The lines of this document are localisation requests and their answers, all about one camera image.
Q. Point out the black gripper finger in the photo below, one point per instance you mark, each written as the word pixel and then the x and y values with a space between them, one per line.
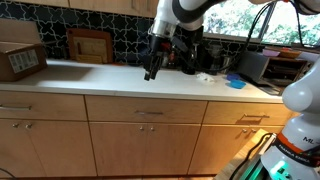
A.
pixel 154 71
pixel 147 72

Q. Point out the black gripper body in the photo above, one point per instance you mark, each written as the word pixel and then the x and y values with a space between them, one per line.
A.
pixel 159 50

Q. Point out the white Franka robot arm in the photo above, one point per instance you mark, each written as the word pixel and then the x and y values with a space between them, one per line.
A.
pixel 300 96

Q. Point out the long wooden drawer front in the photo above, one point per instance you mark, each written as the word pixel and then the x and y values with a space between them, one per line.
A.
pixel 43 105

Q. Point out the black coffee maker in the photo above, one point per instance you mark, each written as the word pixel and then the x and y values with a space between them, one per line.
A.
pixel 193 50

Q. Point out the white crumpled paper towel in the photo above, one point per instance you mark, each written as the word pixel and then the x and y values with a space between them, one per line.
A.
pixel 205 77

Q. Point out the wooden cutting board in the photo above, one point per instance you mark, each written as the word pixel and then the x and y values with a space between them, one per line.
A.
pixel 90 45

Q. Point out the dark blue cup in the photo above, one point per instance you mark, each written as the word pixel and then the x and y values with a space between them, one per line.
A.
pixel 232 76

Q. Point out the window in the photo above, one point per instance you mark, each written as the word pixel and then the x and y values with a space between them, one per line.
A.
pixel 233 20

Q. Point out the light blue bowl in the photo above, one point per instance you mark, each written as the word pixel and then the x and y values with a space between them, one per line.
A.
pixel 238 84

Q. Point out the purple bowl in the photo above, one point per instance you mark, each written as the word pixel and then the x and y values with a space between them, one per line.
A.
pixel 270 52

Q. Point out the toaster oven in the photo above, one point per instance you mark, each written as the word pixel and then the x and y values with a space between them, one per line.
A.
pixel 273 70

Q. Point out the wooden base platform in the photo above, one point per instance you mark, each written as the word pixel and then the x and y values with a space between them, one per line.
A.
pixel 238 158

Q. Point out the brown cardboard box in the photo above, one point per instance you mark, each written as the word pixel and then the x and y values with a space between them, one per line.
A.
pixel 20 61

